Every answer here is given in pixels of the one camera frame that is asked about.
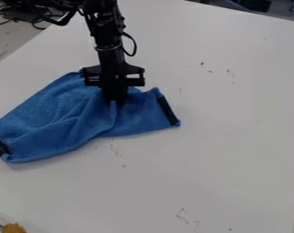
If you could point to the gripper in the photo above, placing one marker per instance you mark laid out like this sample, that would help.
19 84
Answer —
111 65

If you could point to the blue cloth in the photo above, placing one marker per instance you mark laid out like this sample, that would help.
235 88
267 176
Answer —
64 121

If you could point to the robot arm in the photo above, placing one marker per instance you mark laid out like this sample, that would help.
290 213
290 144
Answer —
104 24

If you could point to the yellow toy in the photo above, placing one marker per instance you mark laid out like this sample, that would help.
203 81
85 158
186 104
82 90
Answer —
13 228

